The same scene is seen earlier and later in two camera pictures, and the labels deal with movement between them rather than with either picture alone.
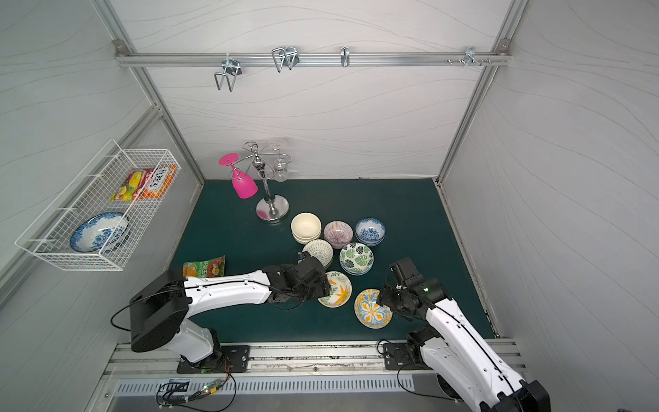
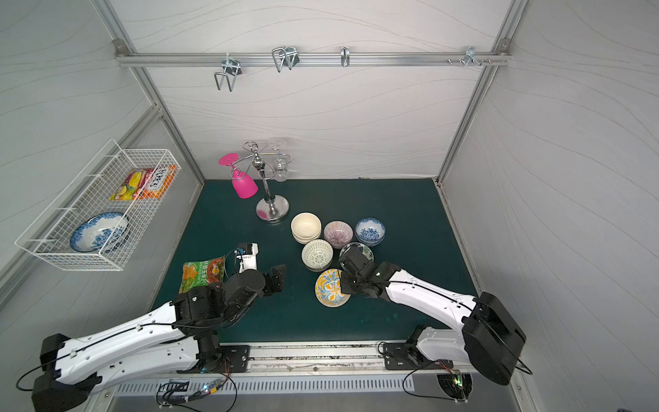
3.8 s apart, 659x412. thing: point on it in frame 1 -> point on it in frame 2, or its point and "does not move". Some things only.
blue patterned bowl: [371, 239] does not move
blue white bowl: [370, 232] does not move
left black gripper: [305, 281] -> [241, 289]
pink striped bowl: [338, 241] does not move
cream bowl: [305, 227] does not move
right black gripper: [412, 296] -> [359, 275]
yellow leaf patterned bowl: [341, 289] does not move
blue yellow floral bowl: [369, 312] -> [328, 289]
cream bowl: [305, 234] does not move
